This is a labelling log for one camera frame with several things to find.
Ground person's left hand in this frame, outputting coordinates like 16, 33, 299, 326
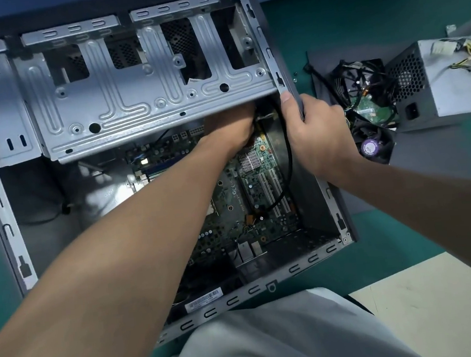
194, 100, 264, 164

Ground person's right hand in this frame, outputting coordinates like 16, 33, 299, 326
279, 84, 365, 188

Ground thick black case cable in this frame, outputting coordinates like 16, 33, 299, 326
252, 95, 301, 225

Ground black processor cooler fan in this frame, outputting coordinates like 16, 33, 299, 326
348, 119, 399, 169

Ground black data cable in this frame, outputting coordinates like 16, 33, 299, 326
302, 58, 351, 113

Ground hard drive with cables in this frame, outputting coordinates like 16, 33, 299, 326
330, 55, 403, 131

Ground green motherboard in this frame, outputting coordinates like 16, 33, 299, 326
121, 111, 306, 281

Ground desktop computer case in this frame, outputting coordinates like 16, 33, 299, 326
0, 0, 368, 357

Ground silver metal drive cage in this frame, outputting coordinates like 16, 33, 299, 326
7, 2, 285, 168

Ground black side panel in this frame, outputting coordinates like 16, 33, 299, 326
305, 31, 471, 218

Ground silver power supply unit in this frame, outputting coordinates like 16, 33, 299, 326
381, 33, 471, 134

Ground person's left forearm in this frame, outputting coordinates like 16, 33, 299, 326
0, 136, 256, 357

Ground person's right forearm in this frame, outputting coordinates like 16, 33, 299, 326
333, 146, 471, 312

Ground person's black shorts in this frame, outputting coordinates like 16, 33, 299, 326
157, 290, 381, 357

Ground person's white shirt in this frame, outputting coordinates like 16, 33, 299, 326
154, 275, 430, 357

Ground green floor mat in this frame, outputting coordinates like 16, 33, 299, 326
0, 0, 471, 357

